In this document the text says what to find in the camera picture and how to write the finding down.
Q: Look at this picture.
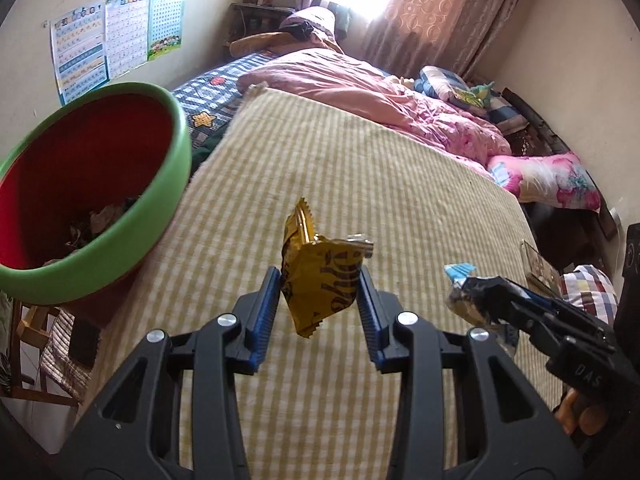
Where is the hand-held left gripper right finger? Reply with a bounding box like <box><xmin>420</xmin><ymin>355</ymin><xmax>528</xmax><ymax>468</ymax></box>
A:
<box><xmin>359</xmin><ymin>265</ymin><xmax>586</xmax><ymax>480</ymax></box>

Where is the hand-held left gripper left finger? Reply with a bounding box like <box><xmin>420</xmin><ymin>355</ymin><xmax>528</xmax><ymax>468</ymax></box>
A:
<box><xmin>65</xmin><ymin>266</ymin><xmax>282</xmax><ymax>480</ymax></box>

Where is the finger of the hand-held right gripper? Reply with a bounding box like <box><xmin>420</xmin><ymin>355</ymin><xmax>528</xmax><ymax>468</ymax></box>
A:
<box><xmin>479</xmin><ymin>299</ymin><xmax>552</xmax><ymax>347</ymax></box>
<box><xmin>466</xmin><ymin>275</ymin><xmax>567</xmax><ymax>317</ymax></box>

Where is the silver blue wrapper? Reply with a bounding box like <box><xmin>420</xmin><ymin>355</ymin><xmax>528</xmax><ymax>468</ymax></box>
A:
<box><xmin>444</xmin><ymin>261</ymin><xmax>521</xmax><ymax>356</ymax></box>

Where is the yellow snack wrapper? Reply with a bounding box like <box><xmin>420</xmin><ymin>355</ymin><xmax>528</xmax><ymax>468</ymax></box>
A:
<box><xmin>281</xmin><ymin>198</ymin><xmax>375</xmax><ymax>341</ymax></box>

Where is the brown paper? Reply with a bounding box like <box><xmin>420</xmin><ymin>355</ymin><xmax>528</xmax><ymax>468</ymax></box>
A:
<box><xmin>65</xmin><ymin>195</ymin><xmax>146</xmax><ymax>256</ymax></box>

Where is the red bin with green rim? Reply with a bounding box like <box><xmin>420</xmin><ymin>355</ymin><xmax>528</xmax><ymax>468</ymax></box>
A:
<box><xmin>0</xmin><ymin>82</ymin><xmax>193</xmax><ymax>328</ymax></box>

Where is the person's right hand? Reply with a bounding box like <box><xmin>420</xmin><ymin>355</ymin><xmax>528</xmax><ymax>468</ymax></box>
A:
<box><xmin>552</xmin><ymin>387</ymin><xmax>608</xmax><ymax>436</ymax></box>

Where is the plaid cloth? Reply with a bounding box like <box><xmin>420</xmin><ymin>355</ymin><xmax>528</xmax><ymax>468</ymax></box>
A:
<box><xmin>557</xmin><ymin>264</ymin><xmax>621</xmax><ymax>331</ymax></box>

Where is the pink floral pillow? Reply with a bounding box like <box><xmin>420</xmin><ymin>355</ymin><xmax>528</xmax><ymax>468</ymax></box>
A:
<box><xmin>487</xmin><ymin>152</ymin><xmax>603</xmax><ymax>211</ymax></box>

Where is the yellow striped tablecloth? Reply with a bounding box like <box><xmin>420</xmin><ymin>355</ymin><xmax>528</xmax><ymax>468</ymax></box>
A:
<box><xmin>82</xmin><ymin>87</ymin><xmax>566</xmax><ymax>480</ymax></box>

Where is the dark wooden headboard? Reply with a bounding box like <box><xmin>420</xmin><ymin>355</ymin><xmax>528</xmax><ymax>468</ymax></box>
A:
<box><xmin>502</xmin><ymin>87</ymin><xmax>618</xmax><ymax>241</ymax></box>

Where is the blue checked pillow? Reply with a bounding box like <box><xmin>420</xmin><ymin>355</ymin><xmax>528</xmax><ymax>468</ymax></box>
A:
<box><xmin>480</xmin><ymin>92</ymin><xmax>528</xmax><ymax>133</ymax></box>
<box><xmin>415</xmin><ymin>65</ymin><xmax>471</xmax><ymax>106</ymax></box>

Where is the blue checked bedsheet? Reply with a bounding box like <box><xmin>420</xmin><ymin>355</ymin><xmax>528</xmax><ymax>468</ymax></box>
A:
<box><xmin>172</xmin><ymin>50</ymin><xmax>281</xmax><ymax>166</ymax></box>

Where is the wooden stool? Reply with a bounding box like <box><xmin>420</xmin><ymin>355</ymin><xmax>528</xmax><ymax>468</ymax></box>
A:
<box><xmin>0</xmin><ymin>300</ymin><xmax>83</xmax><ymax>408</ymax></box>

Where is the tan plush pillow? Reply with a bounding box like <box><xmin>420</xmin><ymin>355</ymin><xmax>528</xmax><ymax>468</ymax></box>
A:
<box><xmin>229</xmin><ymin>31</ymin><xmax>296</xmax><ymax>58</ymax></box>

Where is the dark wooden nightstand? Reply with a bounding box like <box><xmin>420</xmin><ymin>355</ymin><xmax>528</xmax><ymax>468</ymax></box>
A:
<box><xmin>227</xmin><ymin>1</ymin><xmax>296</xmax><ymax>43</ymax></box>

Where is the rolled pink quilt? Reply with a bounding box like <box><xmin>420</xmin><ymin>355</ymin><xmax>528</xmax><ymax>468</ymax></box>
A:
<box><xmin>280</xmin><ymin>6</ymin><xmax>346</xmax><ymax>53</ymax></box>

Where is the green bordered wall poster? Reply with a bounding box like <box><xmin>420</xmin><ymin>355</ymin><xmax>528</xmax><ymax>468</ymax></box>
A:
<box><xmin>146</xmin><ymin>0</ymin><xmax>187</xmax><ymax>63</ymax></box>

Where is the white chart wall poster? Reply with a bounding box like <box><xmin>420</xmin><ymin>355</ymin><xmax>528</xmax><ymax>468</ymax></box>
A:
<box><xmin>105</xmin><ymin>0</ymin><xmax>152</xmax><ymax>81</ymax></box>

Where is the blue chart wall poster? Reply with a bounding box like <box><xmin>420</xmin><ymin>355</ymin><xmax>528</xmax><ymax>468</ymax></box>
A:
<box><xmin>49</xmin><ymin>0</ymin><xmax>111</xmax><ymax>107</ymax></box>

